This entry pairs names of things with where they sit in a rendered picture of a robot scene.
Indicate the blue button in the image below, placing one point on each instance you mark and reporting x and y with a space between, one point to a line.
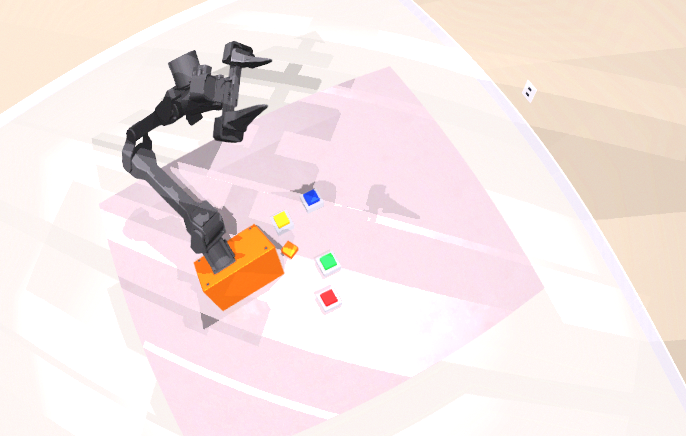
311 200

